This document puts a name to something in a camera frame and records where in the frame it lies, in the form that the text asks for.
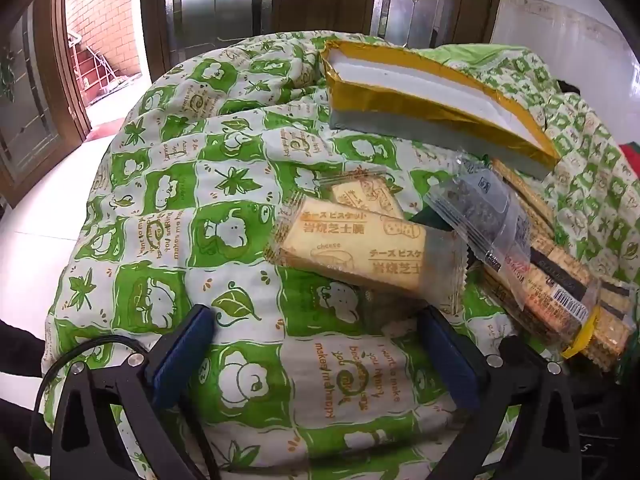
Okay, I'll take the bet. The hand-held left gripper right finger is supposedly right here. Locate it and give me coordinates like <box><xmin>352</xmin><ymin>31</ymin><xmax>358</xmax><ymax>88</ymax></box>
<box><xmin>417</xmin><ymin>305</ymin><xmax>583</xmax><ymax>480</ymax></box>

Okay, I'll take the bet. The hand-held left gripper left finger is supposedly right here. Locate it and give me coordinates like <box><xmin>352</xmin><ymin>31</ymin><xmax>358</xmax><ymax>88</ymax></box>
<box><xmin>50</xmin><ymin>304</ymin><xmax>221</xmax><ymax>480</ymax></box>

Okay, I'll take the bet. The yellow-ended cracker packet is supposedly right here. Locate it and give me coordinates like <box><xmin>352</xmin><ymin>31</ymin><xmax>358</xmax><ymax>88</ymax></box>
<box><xmin>480</xmin><ymin>240</ymin><xmax>601</xmax><ymax>358</ymax></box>

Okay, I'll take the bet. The cheese biscuit packet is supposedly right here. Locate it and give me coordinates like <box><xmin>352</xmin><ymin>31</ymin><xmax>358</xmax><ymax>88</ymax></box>
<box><xmin>267</xmin><ymin>196</ymin><xmax>468</xmax><ymax>311</ymax></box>
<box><xmin>320</xmin><ymin>170</ymin><xmax>406</xmax><ymax>221</ymax></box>

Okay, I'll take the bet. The clear packet dark snack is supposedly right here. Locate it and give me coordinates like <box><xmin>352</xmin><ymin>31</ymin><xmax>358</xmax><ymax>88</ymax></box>
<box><xmin>425</xmin><ymin>157</ymin><xmax>531</xmax><ymax>311</ymax></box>

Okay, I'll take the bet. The white foam tray yellow tape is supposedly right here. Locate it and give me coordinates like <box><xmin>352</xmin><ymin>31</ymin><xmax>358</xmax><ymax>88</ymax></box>
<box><xmin>320</xmin><ymin>41</ymin><xmax>560</xmax><ymax>180</ymax></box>

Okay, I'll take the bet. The green printed blanket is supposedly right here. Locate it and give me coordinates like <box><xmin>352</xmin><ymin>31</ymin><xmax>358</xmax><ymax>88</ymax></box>
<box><xmin>42</xmin><ymin>32</ymin><xmax>640</xmax><ymax>480</ymax></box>

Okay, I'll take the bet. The dark clothing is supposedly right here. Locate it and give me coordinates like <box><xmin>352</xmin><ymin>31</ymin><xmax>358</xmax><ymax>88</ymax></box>
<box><xmin>0</xmin><ymin>317</ymin><xmax>51</xmax><ymax>480</ymax></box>

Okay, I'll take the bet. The red cloth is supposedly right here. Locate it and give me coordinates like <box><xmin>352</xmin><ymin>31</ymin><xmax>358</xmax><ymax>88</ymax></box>
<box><xmin>620</xmin><ymin>142</ymin><xmax>640</xmax><ymax>181</ymax></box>

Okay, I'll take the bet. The white stair railing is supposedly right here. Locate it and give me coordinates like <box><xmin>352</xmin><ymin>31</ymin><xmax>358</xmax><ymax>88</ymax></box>
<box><xmin>70</xmin><ymin>35</ymin><xmax>143</xmax><ymax>96</ymax></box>

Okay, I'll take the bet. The wooden door stained glass panel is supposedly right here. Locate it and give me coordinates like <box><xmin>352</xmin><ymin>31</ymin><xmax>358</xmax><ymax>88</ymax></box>
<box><xmin>0</xmin><ymin>0</ymin><xmax>93</xmax><ymax>208</ymax></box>

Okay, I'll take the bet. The black cable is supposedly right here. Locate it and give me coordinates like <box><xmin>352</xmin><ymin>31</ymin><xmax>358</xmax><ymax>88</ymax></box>
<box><xmin>30</xmin><ymin>335</ymin><xmax>221</xmax><ymax>480</ymax></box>

